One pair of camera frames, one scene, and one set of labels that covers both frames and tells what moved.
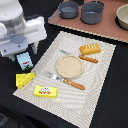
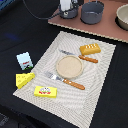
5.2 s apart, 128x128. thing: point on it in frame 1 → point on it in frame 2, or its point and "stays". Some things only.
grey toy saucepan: (67, 10) stays
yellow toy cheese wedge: (23, 78) stays
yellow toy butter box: (42, 91) stays
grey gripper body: (16, 36) → (68, 5)
